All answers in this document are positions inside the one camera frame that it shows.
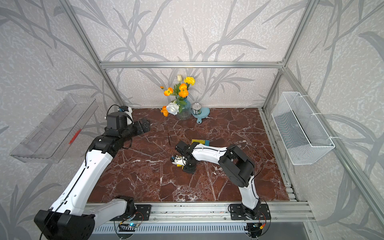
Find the large yellow-green wooden block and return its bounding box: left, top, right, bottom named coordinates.
left=192, top=139, right=206, bottom=145

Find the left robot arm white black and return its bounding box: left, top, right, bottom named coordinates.
left=34, top=111, right=151, bottom=240

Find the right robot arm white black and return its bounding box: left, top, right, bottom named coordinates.
left=170, top=141, right=261, bottom=220

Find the blue glass vase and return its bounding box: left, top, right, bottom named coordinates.
left=176, top=98, right=192, bottom=121

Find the silver metal can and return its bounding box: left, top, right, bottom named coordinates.
left=191, top=103, right=202, bottom=115

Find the light blue ceramic dish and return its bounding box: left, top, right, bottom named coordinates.
left=191, top=108, right=210, bottom=124

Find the red clip in shelf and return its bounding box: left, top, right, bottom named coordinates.
left=69, top=129, right=82, bottom=145

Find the artificial flower bouquet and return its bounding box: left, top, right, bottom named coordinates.
left=161, top=75, right=196, bottom=117

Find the left controller circuit board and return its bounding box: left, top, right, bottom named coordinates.
left=118, top=222, right=142, bottom=232

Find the controller circuit board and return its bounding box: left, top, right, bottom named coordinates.
left=244, top=223, right=268, bottom=240
left=118, top=222, right=142, bottom=232

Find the right controller circuit board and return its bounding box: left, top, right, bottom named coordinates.
left=244, top=223, right=268, bottom=240

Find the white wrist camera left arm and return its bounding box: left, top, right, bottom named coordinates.
left=119, top=106, right=133, bottom=125

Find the aluminium front rail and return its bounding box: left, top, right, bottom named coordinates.
left=143, top=201, right=315, bottom=224

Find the clear plastic wall shelf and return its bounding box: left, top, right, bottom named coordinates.
left=10, top=94, right=99, bottom=164

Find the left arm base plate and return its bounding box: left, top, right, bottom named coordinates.
left=115, top=204, right=152, bottom=222

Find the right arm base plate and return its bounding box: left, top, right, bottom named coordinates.
left=228, top=202, right=271, bottom=221

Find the white wire mesh basket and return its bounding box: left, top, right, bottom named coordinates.
left=272, top=92, right=335, bottom=166

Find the aluminium cage frame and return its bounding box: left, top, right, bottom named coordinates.
left=60, top=1, right=384, bottom=224

